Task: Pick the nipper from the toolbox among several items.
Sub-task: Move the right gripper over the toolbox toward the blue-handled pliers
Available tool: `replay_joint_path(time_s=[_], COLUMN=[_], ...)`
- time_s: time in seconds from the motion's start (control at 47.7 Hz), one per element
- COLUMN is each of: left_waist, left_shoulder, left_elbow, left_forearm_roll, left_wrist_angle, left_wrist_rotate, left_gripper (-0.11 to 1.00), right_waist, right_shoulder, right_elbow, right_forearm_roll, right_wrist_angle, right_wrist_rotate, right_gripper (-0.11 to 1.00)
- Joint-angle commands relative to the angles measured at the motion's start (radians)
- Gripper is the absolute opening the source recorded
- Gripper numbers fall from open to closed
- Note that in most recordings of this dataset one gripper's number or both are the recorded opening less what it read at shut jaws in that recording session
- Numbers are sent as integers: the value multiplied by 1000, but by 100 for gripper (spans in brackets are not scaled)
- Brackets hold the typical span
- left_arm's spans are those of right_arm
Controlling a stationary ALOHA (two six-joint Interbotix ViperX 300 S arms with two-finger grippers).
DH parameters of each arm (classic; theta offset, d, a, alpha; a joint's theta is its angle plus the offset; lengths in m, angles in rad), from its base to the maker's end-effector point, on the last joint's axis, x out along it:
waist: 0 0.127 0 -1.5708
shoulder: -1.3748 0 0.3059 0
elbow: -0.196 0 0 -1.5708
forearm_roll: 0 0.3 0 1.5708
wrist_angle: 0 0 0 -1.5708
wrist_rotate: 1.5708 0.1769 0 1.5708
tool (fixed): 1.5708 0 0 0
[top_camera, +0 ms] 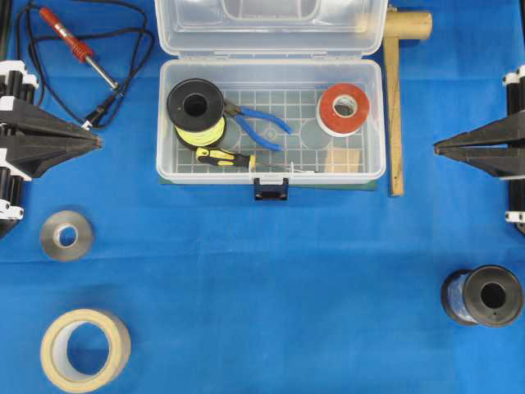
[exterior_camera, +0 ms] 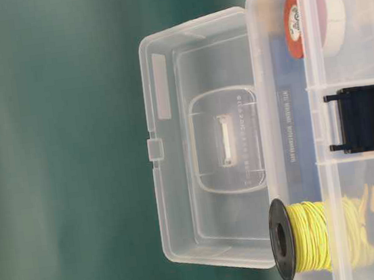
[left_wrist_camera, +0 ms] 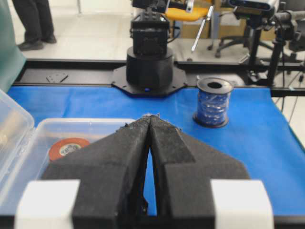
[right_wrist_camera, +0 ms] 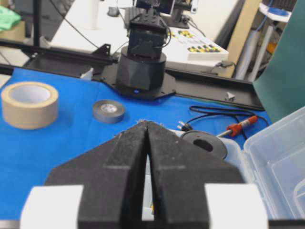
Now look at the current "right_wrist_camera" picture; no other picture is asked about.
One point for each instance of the white box with coloured items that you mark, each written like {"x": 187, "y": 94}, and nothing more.
{"x": 195, "y": 46}

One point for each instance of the blue table mat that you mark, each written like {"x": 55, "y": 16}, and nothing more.
{"x": 27, "y": 156}

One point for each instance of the dark green board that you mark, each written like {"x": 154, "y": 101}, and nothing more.
{"x": 281, "y": 87}

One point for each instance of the green cloth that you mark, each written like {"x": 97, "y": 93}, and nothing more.
{"x": 8, "y": 19}

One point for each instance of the grey electrical tape roll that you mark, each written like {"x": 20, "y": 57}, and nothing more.
{"x": 108, "y": 111}

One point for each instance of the black aluminium frame rail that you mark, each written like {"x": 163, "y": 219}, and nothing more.
{"x": 181, "y": 83}

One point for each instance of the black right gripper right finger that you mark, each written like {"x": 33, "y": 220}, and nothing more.
{"x": 179, "y": 171}

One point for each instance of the beige masking tape roll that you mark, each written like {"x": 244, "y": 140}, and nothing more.
{"x": 29, "y": 105}

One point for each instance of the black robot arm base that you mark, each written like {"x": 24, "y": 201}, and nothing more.
{"x": 141, "y": 67}

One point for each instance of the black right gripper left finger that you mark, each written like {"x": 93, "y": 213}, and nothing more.
{"x": 113, "y": 177}

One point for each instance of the orange handled soldering iron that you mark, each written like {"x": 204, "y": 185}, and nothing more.
{"x": 235, "y": 129}

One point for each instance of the clear plastic toolbox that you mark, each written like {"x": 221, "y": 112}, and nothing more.
{"x": 274, "y": 160}

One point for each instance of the black tape spool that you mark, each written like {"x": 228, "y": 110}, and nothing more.
{"x": 207, "y": 142}

